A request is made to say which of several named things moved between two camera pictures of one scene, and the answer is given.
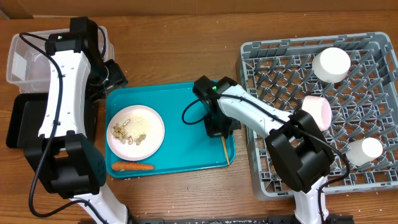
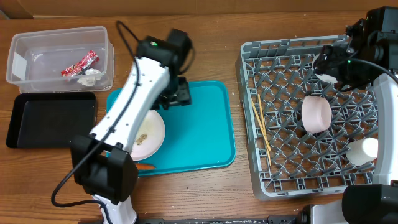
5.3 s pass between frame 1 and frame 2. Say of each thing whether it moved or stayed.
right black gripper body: moved
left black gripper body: moved
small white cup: stayed
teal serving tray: stayed
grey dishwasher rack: stayed
